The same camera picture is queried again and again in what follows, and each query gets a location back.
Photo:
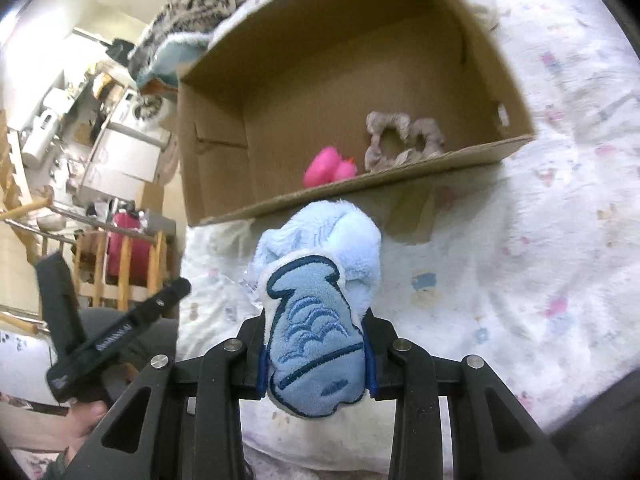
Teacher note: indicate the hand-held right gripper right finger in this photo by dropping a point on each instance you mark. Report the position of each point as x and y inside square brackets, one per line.
[371, 367]

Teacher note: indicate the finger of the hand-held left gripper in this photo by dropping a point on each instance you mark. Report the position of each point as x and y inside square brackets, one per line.
[150, 307]
[59, 300]

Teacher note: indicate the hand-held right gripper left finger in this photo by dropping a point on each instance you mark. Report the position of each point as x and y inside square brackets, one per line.
[261, 371]

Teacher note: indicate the light blue plush toy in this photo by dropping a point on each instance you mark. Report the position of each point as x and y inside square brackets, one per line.
[310, 340]

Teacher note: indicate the pink plush toy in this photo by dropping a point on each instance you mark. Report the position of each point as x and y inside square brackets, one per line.
[322, 167]

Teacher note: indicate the beige fabric toy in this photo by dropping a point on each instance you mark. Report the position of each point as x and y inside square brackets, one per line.
[377, 152]

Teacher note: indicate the cardboard box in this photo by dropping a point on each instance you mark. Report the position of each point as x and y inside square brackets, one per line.
[325, 75]

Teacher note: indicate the person's left hand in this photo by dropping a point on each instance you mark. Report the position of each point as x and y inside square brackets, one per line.
[86, 422]

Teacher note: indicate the wooden rack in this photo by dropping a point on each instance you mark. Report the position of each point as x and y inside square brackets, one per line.
[95, 270]

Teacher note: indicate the pink bag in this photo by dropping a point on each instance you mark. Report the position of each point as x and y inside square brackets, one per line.
[125, 245]

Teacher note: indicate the wooden ladder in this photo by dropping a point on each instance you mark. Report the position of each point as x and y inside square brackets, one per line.
[15, 185]

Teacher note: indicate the white cabinet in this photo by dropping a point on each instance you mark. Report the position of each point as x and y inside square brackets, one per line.
[125, 150]

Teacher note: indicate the white printed bed sheet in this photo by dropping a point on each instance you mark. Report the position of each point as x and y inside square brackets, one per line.
[550, 210]

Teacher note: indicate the blue plush cushion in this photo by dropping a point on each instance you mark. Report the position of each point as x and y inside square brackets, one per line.
[170, 62]

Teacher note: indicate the brown striped fuzzy blanket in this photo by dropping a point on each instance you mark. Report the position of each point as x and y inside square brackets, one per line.
[195, 10]

